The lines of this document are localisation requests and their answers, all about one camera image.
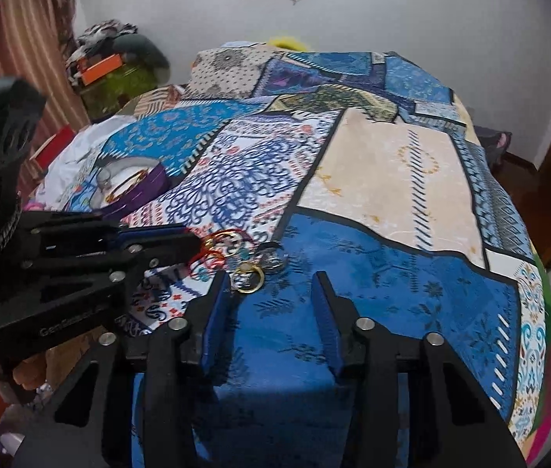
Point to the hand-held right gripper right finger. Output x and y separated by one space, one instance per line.
326 331

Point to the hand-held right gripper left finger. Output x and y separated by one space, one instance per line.
214 324

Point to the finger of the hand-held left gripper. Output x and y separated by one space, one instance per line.
158 232
168 251

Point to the red bangle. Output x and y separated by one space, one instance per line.
209 254
229 232

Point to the purple jewelry box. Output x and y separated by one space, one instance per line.
152 186

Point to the gold bangle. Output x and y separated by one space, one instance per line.
124 184
248 290

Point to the silver jewelry piece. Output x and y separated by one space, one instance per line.
271 261

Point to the person's left hand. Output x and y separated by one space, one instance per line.
29 371

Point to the red box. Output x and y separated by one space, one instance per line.
54 146

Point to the white cloth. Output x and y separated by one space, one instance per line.
85 148

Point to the striped brown curtain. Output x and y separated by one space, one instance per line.
22 34

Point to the orange box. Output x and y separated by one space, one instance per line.
102 68

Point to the green bag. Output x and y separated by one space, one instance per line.
124 85

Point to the blue patchwork printed bedspread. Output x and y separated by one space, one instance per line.
378 180

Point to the pile of clothes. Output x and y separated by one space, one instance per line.
105 34

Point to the green pink bedsheet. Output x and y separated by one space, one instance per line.
548 351

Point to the yellow fluffy object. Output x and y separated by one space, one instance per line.
287 44

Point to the dark cloth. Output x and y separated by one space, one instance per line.
492 144

